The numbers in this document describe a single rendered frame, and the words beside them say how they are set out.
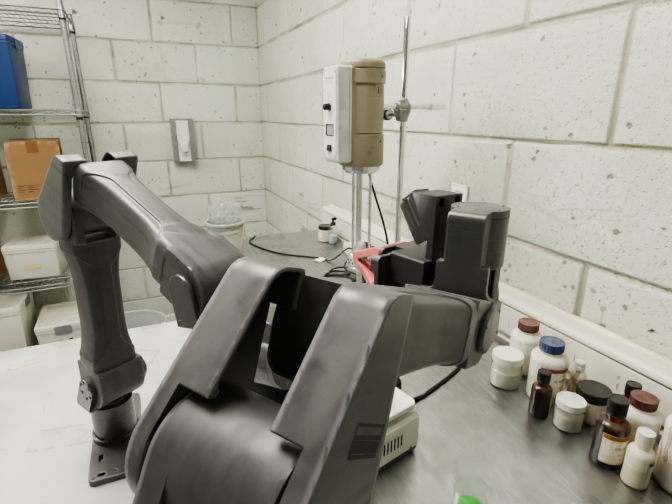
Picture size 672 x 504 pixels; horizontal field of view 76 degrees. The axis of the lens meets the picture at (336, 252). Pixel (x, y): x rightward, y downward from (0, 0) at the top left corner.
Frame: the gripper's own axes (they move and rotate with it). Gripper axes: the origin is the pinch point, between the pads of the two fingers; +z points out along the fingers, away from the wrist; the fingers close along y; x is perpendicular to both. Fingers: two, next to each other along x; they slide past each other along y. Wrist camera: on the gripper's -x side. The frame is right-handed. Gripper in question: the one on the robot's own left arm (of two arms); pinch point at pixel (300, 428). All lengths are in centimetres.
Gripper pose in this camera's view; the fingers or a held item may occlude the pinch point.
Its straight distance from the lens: 60.6
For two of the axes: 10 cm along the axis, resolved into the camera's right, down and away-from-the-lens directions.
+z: 4.1, 7.4, 5.3
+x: -5.5, 6.7, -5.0
